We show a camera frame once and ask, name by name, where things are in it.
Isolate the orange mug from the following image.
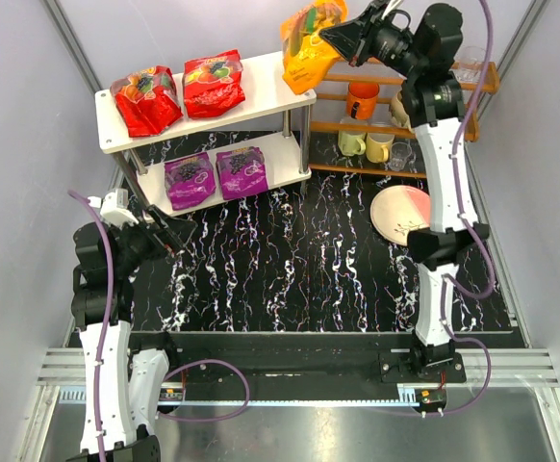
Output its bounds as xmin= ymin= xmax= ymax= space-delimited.
xmin=346 ymin=82 xmax=380 ymax=120

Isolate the pink beige plate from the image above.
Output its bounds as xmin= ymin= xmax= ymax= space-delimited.
xmin=370 ymin=185 xmax=430 ymax=246

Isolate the clear glass top right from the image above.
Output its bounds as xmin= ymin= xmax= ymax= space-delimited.
xmin=455 ymin=46 xmax=486 ymax=84

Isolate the purple candy bag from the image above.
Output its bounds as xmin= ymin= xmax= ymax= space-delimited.
xmin=216 ymin=146 xmax=268 ymax=201
xmin=164 ymin=152 xmax=216 ymax=211

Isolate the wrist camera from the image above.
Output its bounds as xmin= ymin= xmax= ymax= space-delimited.
xmin=88 ymin=188 xmax=140 ymax=229
xmin=374 ymin=0 xmax=403 ymax=11

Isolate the white two-tier shelf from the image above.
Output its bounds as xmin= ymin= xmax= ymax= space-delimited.
xmin=93 ymin=49 xmax=318 ymax=215

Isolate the green mug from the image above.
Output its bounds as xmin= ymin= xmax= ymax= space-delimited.
xmin=338 ymin=131 xmax=367 ymax=157

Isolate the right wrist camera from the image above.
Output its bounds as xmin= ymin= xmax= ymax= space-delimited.
xmin=374 ymin=0 xmax=403 ymax=11

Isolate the large red candy bag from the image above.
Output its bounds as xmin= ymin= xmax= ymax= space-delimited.
xmin=110 ymin=65 xmax=183 ymax=138

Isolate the small red candy bag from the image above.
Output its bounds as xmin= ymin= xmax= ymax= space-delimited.
xmin=182 ymin=49 xmax=245 ymax=119

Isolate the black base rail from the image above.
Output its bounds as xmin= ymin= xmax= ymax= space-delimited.
xmin=129 ymin=331 xmax=467 ymax=385

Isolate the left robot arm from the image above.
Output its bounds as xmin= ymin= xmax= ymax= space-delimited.
xmin=71 ymin=215 xmax=196 ymax=461

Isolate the yellow mango candy bag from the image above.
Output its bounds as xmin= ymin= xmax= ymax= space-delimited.
xmin=280 ymin=1 xmax=347 ymax=94

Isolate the wooden cup rack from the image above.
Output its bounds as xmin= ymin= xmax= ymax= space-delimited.
xmin=309 ymin=62 xmax=500 ymax=179

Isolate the beige ceramic mug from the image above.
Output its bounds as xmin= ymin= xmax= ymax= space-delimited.
xmin=389 ymin=90 xmax=414 ymax=133

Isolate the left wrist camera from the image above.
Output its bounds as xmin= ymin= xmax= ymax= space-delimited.
xmin=88 ymin=188 xmax=140 ymax=229

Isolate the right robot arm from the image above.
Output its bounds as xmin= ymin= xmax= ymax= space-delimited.
xmin=319 ymin=1 xmax=490 ymax=375

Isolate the yellow mug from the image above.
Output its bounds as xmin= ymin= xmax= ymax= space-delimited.
xmin=366 ymin=133 xmax=395 ymax=164

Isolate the clear glass bottom shelf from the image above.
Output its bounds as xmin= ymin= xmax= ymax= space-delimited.
xmin=388 ymin=141 xmax=413 ymax=171

